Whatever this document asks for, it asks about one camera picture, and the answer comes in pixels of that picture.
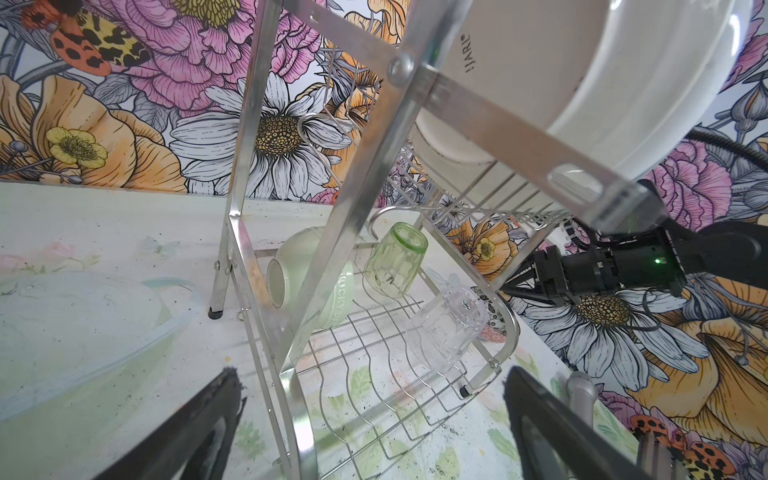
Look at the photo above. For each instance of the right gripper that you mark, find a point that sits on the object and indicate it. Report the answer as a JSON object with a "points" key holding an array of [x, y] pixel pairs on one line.
{"points": [[554, 279]]}

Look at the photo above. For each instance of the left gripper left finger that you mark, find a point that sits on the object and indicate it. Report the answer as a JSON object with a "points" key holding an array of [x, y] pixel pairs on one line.
{"points": [[195, 442]]}

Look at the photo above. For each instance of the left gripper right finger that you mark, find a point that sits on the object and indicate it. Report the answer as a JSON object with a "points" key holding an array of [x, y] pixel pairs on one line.
{"points": [[552, 440]]}

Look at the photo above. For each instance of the translucent pale green lid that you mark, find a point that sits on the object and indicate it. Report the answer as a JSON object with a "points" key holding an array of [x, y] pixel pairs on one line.
{"points": [[62, 330]]}

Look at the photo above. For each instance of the steel two-tier dish rack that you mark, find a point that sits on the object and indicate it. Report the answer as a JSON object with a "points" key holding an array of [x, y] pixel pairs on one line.
{"points": [[413, 83]]}

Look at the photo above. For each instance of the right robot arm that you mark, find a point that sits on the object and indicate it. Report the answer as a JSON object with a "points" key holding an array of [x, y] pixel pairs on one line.
{"points": [[635, 244]]}

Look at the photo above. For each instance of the grey metal cylinder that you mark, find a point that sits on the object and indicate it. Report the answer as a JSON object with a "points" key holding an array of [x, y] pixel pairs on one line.
{"points": [[582, 394]]}

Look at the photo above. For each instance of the clear faceted glass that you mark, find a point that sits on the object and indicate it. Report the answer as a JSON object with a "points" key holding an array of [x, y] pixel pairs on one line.
{"points": [[441, 332]]}

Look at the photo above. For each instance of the cream white plate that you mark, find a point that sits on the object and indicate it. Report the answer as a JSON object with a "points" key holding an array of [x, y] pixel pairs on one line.
{"points": [[620, 81]]}

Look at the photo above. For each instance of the light green ceramic bowl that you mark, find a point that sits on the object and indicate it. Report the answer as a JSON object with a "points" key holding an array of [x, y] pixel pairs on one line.
{"points": [[288, 269]]}

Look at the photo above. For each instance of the green glass tumbler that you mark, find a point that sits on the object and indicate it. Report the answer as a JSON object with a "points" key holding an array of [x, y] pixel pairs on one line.
{"points": [[394, 264]]}

